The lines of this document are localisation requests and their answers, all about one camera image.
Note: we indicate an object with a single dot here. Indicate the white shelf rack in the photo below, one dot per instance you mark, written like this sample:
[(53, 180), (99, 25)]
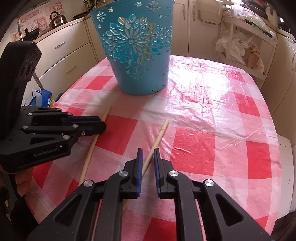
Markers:
[(258, 56)]

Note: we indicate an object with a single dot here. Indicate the teal cutout plastic basket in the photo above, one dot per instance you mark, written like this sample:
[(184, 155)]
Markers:
[(136, 38)]

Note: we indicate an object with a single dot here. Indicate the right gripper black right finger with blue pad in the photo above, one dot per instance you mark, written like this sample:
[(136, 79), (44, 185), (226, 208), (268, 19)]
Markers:
[(203, 210)]

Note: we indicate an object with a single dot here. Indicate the metal mop handle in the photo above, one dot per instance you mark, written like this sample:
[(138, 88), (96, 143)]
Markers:
[(34, 74)]

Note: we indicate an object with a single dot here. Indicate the blue plastic bag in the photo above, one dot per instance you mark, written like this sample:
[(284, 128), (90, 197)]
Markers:
[(39, 98)]

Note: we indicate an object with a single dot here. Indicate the hand in orange glove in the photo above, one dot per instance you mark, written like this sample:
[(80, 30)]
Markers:
[(23, 181)]

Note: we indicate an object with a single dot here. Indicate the single wooden chopstick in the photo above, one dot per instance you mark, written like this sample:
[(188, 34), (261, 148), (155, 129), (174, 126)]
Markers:
[(155, 145)]

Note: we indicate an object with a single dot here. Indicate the cream kitchen drawer cabinet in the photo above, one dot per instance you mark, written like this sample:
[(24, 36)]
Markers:
[(68, 52)]

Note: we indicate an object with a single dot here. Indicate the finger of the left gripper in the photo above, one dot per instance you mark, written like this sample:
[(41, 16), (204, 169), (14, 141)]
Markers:
[(62, 118), (41, 131)]

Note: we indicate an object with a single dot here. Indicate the white plastic bag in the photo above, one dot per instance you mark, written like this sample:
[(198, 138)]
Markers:
[(237, 46)]

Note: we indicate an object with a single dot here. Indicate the black pan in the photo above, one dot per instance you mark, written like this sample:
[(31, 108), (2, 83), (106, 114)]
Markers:
[(32, 35)]

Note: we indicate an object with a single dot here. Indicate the steel kettle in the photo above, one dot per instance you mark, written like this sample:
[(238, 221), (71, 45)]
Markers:
[(57, 20)]

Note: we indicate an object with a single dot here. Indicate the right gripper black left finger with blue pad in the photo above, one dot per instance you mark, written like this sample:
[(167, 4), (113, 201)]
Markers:
[(93, 211)]

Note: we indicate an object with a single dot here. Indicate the cream tall cabinets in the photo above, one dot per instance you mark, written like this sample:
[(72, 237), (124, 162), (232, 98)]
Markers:
[(196, 29)]

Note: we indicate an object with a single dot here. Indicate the red white checkered tablecloth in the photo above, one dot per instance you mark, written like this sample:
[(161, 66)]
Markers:
[(220, 128)]

